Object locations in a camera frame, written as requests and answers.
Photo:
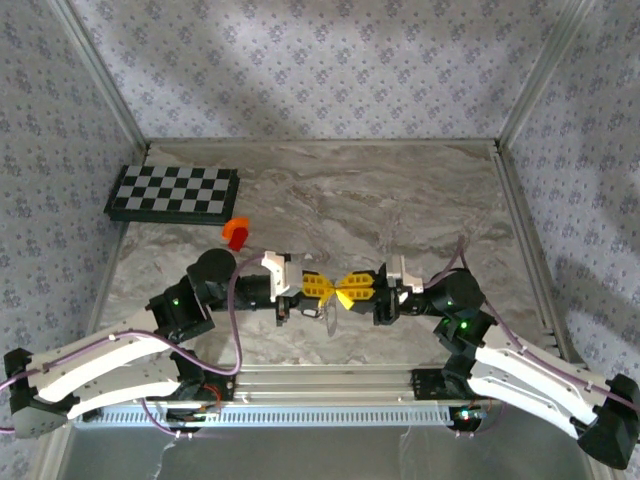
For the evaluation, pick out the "small red plastic block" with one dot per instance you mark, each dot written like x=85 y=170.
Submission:
x=238 y=240

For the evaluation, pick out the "aluminium front frame beam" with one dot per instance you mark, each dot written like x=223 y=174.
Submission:
x=325 y=385

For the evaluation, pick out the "grey metal sheet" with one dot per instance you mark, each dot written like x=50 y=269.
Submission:
x=300 y=455

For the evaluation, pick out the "aluminium frame post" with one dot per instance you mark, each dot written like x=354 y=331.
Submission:
x=545 y=75
x=102 y=75

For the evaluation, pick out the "orange plastic arch piece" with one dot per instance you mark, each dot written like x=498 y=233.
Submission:
x=237 y=223

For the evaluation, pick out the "aluminium side rail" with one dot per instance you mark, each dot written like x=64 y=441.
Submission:
x=517 y=200
x=102 y=300

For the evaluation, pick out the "black grey chessboard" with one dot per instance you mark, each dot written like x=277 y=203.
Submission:
x=170 y=190

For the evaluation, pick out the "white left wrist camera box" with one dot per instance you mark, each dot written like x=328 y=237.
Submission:
x=277 y=272

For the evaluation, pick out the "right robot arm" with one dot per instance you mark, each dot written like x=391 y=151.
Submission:
x=525 y=380

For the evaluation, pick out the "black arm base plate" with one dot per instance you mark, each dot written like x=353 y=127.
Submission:
x=220 y=386
x=427 y=385

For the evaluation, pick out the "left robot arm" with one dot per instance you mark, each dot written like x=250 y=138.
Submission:
x=100 y=360

